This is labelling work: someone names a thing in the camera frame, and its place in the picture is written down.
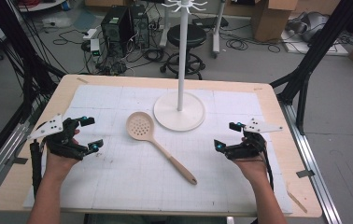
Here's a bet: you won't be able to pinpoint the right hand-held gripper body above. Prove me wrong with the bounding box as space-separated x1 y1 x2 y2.
224 118 284 161

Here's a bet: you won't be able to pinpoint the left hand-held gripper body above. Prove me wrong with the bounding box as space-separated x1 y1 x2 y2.
27 113 89 161

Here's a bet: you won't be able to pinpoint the beige slotted spoon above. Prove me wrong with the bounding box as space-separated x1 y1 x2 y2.
125 111 198 186

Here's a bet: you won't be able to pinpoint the white hook rack stand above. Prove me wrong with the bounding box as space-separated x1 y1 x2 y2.
153 0 208 133

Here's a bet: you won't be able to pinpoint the person's right hand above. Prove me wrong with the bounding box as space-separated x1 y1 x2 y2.
232 154 271 187

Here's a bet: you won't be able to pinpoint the person's left hand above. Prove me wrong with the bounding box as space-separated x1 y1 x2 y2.
44 147 81 185

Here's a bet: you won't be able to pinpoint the white grid mat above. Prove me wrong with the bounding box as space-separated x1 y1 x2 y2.
22 84 293 216

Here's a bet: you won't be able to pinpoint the thin wooden stick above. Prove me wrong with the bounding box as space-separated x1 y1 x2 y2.
286 189 308 215

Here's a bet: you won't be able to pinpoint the white power adapter box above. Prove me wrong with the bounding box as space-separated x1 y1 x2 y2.
89 38 102 57

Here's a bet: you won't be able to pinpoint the white power strip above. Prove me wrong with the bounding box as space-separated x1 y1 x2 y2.
82 28 98 41

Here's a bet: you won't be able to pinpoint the white desk leg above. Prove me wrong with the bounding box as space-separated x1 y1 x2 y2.
211 0 226 59
158 0 173 49

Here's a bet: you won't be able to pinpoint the large black computer tower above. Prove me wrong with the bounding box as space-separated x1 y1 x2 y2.
100 5 133 58

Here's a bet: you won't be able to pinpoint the white floor board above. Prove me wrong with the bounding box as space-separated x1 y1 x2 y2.
281 29 350 57

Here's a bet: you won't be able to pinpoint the black round stool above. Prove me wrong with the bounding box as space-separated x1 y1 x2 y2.
160 23 208 80

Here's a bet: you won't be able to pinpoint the flat black box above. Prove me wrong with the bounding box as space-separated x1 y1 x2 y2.
191 16 230 30

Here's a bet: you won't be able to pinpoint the slim black computer tower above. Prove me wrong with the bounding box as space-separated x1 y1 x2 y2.
129 4 151 49

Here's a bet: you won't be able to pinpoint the tall cardboard box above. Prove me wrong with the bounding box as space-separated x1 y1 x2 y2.
250 0 299 43

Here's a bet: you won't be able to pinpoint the grey bundled device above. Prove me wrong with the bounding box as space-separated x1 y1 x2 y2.
286 11 331 43

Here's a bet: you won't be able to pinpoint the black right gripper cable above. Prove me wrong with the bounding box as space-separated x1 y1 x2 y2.
260 146 275 191

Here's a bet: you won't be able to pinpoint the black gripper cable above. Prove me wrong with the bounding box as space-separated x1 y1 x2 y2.
260 146 275 191
29 139 44 199

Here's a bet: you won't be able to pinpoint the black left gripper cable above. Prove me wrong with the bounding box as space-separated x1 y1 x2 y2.
29 139 44 199

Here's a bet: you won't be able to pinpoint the aluminium rail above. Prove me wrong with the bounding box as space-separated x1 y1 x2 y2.
278 102 343 224
0 120 31 203

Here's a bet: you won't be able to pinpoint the tangled cables by computers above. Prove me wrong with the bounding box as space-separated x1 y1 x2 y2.
80 43 168 77

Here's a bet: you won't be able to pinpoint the coiled black floor cables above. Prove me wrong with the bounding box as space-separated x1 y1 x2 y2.
219 29 282 54

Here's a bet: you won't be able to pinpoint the black metal frame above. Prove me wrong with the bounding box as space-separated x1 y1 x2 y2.
270 0 353 135
0 0 67 176

